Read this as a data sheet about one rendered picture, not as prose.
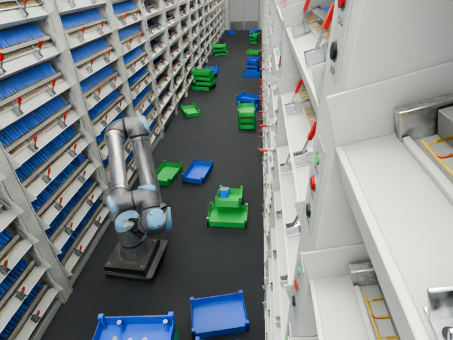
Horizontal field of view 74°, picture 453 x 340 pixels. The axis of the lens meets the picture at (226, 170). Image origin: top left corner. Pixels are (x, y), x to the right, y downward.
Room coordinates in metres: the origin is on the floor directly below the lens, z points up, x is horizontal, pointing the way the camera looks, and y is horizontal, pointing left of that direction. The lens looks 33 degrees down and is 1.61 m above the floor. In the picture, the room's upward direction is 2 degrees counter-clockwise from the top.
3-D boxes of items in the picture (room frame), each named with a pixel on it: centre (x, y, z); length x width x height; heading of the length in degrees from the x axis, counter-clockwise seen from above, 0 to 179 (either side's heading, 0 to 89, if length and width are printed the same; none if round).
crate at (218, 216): (1.77, 0.00, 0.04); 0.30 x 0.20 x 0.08; 84
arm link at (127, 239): (1.38, 0.60, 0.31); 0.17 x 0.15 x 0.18; 106
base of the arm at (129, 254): (1.37, 0.61, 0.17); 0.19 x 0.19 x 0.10
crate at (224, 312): (0.96, 0.07, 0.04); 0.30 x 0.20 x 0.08; 97
